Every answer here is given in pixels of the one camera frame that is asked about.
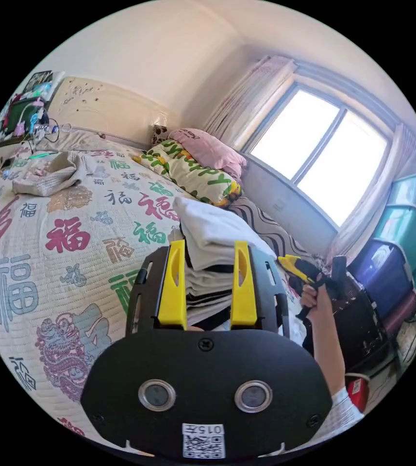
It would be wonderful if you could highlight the white pillow with green print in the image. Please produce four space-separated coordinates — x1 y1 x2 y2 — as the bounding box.
132 139 243 208

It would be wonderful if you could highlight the bed with printed quilt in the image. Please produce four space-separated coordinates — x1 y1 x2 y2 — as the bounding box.
0 75 327 443

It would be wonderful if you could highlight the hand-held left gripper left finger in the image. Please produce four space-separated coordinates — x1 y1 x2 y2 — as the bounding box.
158 240 188 327

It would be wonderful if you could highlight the person's right forearm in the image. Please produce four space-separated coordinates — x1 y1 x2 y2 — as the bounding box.
309 307 364 432

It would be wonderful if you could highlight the pale pink curtain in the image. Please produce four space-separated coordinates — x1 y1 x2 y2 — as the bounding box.
203 54 299 153
327 123 416 264

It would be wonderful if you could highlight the window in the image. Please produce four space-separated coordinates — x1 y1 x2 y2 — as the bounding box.
241 81 395 229

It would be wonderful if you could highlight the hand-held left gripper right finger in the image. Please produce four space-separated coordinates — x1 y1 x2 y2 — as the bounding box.
230 240 258 327

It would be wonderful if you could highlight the person's right hand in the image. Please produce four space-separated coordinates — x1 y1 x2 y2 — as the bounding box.
299 283 328 318

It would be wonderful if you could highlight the cluttered bedside cabinet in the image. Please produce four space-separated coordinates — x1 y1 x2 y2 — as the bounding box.
0 70 63 184

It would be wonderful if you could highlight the spotted cushion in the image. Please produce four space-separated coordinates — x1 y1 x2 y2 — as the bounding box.
151 124 168 147

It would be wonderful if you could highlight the pile of clothes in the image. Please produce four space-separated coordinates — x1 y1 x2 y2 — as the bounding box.
172 196 292 330

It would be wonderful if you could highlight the beige folded cloth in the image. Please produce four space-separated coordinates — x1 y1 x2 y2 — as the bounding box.
12 150 86 198

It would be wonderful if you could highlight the pink pillow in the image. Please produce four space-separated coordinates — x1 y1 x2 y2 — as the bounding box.
167 127 249 179

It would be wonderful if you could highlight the black cabinet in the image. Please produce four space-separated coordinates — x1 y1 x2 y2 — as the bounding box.
330 271 392 370

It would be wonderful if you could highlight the purple storage box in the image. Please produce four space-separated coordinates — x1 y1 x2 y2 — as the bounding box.
384 290 416 337

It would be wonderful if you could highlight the blue storage box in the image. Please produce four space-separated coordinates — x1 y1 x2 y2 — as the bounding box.
349 238 414 319

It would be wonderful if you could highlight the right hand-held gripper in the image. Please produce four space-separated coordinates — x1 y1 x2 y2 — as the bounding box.
277 254 336 322

